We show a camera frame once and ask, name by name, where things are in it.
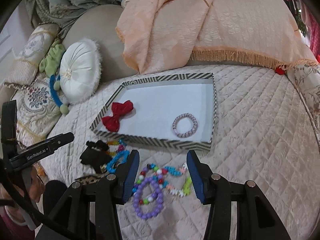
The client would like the multicolour star bead bracelet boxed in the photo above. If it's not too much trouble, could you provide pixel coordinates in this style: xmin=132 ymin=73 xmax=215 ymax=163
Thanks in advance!
xmin=163 ymin=163 xmax=193 ymax=198

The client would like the blue bead bracelet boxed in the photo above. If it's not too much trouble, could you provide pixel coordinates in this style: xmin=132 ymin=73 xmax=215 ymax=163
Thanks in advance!
xmin=107 ymin=150 xmax=131 ymax=174

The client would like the purple bead bracelet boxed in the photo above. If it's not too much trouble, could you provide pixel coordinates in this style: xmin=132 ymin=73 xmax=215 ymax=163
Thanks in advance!
xmin=132 ymin=175 xmax=165 ymax=221

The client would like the orange rainbow bead bracelet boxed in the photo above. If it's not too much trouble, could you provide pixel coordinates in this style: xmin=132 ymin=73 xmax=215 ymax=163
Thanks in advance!
xmin=105 ymin=139 xmax=128 ymax=157

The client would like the black velvet bow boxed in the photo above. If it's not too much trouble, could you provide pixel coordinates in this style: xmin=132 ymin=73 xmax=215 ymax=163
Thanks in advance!
xmin=80 ymin=147 xmax=112 ymax=174

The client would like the multicolour round bead bracelet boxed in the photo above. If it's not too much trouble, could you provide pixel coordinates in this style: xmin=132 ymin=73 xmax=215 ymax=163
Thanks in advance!
xmin=133 ymin=163 xmax=168 ymax=205

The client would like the leopard print bow scrunchie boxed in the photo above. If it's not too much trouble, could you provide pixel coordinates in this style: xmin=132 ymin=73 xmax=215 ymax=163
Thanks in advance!
xmin=75 ymin=174 xmax=107 ymax=185

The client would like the pink spiral hair tie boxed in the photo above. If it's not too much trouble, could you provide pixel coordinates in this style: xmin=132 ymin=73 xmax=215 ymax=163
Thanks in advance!
xmin=171 ymin=113 xmax=199 ymax=138

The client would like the red velvet bow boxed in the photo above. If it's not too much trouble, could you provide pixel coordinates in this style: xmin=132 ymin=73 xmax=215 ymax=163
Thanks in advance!
xmin=102 ymin=100 xmax=133 ymax=133

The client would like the black scrunchie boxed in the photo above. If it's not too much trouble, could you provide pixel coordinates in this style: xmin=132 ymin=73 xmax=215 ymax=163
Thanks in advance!
xmin=86 ymin=140 xmax=109 ymax=152

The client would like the person's left hand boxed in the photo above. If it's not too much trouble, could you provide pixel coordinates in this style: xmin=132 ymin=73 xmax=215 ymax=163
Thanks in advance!
xmin=0 ymin=164 xmax=47 ymax=227

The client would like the floral embroidered cushion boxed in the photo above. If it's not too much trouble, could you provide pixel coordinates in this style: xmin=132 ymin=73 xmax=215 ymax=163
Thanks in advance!
xmin=12 ymin=74 xmax=61 ymax=147

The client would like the striped tray box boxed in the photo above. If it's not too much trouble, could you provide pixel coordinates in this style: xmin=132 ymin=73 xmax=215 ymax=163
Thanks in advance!
xmin=90 ymin=73 xmax=217 ymax=152

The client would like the quilted beige bedspread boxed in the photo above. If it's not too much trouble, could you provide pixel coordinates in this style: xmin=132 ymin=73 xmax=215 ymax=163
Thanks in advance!
xmin=40 ymin=65 xmax=319 ymax=239

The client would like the beige bolster pillow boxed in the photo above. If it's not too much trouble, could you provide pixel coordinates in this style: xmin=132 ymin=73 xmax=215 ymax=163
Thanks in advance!
xmin=3 ymin=23 xmax=60 ymax=89

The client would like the blue green plush toy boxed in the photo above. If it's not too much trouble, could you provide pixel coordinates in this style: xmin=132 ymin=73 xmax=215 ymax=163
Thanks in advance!
xmin=39 ymin=40 xmax=69 ymax=115

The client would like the round white satin pillow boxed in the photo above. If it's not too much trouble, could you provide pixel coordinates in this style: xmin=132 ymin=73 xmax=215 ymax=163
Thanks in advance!
xmin=59 ymin=38 xmax=102 ymax=105

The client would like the small red object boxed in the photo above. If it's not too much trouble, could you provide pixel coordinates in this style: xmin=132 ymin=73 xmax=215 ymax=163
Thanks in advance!
xmin=274 ymin=67 xmax=286 ymax=75

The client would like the peach fringed blanket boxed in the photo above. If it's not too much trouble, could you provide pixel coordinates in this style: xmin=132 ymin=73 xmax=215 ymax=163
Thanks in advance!
xmin=116 ymin=0 xmax=317 ymax=74

